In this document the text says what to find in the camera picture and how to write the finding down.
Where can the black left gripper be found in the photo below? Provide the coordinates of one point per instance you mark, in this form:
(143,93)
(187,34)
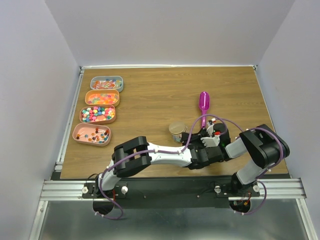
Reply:
(196,138)

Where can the clear plastic jar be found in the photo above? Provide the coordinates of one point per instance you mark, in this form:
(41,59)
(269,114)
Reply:
(178,138)

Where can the magenta plastic scoop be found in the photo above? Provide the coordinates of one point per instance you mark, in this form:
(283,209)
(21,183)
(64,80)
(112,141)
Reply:
(204,102)

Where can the pink tray of lollipops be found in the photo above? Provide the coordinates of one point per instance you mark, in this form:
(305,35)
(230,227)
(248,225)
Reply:
(90,134)

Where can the pink tray of candies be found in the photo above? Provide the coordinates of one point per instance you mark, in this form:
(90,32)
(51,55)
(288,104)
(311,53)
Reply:
(98,114)

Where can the white jar lid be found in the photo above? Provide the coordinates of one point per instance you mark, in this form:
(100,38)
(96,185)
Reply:
(177,127)

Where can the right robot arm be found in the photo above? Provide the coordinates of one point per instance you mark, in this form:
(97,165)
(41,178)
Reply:
(265,148)

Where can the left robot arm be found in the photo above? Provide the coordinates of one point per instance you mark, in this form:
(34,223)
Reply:
(135,155)

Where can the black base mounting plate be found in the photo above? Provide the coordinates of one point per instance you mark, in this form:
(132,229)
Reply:
(171,192)

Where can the orange tray of gummies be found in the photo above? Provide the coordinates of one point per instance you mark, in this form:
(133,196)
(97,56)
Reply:
(102,97)

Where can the grey tray of candy sticks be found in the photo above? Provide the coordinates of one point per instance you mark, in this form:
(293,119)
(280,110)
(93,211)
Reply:
(107,83)

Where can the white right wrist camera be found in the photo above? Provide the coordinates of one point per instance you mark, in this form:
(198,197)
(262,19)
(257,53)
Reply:
(210,125)

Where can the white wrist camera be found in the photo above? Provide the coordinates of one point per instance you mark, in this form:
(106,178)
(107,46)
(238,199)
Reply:
(210,125)
(209,142)

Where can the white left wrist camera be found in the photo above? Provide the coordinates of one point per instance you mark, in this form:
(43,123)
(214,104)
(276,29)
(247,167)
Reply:
(209,142)

